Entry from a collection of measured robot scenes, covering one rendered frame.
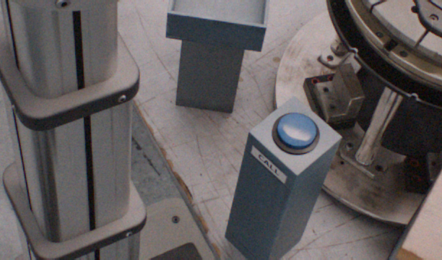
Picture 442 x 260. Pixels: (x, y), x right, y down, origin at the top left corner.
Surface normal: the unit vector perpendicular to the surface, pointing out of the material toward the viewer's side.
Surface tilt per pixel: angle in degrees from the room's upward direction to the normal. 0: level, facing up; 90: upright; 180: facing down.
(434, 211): 0
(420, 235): 0
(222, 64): 90
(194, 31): 90
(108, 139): 90
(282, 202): 90
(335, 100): 0
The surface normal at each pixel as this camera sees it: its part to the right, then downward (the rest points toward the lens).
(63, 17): 0.46, 0.78
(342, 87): -0.96, 0.18
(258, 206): -0.71, 0.56
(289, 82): 0.10, -0.53
